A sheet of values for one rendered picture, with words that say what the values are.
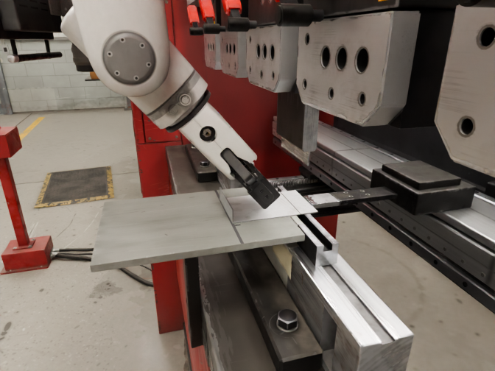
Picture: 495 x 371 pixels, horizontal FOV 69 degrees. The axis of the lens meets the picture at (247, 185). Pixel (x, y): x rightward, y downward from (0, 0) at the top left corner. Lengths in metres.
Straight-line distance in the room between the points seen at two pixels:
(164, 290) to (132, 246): 1.19
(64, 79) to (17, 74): 0.75
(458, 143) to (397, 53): 0.08
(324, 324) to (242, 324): 0.12
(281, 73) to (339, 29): 0.14
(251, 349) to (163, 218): 0.21
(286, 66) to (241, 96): 0.93
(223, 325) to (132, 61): 0.35
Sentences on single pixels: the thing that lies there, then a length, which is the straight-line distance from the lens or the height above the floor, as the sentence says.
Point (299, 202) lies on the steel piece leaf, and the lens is 0.57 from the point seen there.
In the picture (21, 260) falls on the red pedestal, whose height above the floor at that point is 0.07.
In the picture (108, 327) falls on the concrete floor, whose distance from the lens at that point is 1.90.
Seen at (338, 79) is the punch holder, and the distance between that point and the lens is 0.32.
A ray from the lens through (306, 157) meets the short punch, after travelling 0.49.
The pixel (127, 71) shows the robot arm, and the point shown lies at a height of 1.21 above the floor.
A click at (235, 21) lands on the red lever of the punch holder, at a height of 1.26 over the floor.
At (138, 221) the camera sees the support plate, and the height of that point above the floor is 1.00.
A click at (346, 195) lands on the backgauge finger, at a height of 1.00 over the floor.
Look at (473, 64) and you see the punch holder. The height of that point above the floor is 1.22.
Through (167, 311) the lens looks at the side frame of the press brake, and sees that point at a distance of 1.73.
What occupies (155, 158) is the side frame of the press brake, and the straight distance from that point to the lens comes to 1.38.
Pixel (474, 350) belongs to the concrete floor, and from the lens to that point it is 1.96.
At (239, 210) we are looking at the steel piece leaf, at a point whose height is 1.00.
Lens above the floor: 1.24
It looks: 22 degrees down
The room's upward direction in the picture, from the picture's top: straight up
